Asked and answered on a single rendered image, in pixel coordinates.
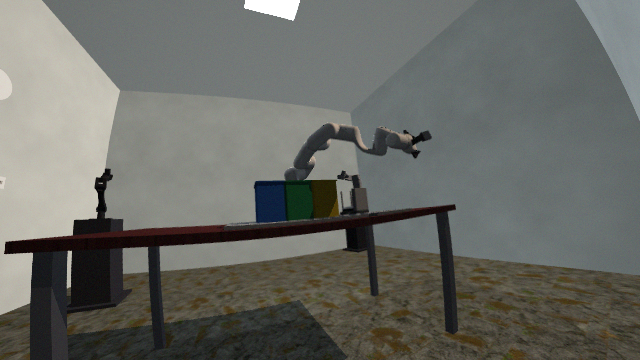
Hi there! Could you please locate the yellow open-top bin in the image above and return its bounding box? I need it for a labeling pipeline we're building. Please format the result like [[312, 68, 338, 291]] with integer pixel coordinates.
[[311, 180, 339, 218]]

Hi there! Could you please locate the blue open-top bin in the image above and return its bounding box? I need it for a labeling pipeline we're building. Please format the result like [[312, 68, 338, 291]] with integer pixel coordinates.
[[254, 180, 286, 223]]

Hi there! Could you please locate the green open-top bin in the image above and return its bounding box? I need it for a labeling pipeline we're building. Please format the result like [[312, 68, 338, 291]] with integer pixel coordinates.
[[284, 180, 314, 221]]

